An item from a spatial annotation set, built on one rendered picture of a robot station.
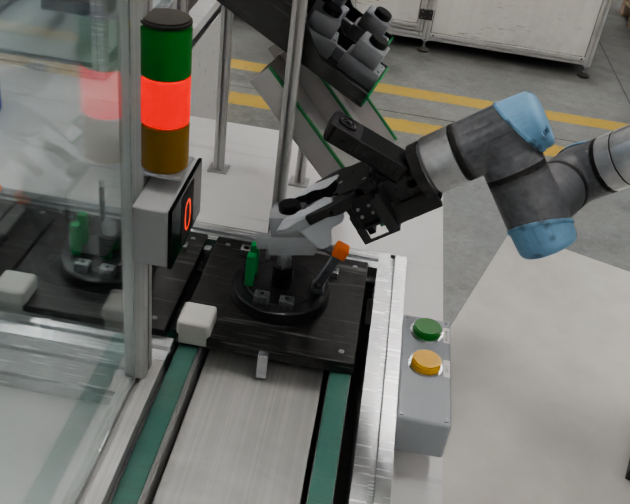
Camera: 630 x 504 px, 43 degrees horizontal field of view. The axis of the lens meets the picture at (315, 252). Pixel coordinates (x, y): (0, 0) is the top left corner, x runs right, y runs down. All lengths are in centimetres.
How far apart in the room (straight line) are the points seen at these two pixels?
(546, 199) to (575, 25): 419
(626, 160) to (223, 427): 60
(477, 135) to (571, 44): 423
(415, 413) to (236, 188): 74
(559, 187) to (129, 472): 60
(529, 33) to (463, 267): 236
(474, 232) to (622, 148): 227
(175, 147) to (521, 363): 71
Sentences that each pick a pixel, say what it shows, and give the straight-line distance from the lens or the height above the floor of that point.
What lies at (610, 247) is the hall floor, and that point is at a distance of 347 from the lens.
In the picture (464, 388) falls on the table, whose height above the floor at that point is 86.
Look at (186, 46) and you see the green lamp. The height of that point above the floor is 139.
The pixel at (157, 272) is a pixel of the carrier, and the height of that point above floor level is 97.
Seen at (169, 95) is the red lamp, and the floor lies 135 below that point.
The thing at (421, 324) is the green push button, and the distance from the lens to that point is 114.
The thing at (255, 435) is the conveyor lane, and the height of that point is 92.
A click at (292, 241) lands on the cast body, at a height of 108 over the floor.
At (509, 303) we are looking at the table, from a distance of 143.
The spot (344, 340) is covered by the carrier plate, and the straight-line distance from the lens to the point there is 109.
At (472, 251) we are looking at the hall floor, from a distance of 316.
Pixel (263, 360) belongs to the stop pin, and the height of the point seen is 96.
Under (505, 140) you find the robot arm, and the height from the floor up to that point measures 128.
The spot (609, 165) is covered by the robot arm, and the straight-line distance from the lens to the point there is 106.
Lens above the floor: 167
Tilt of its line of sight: 34 degrees down
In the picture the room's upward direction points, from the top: 8 degrees clockwise
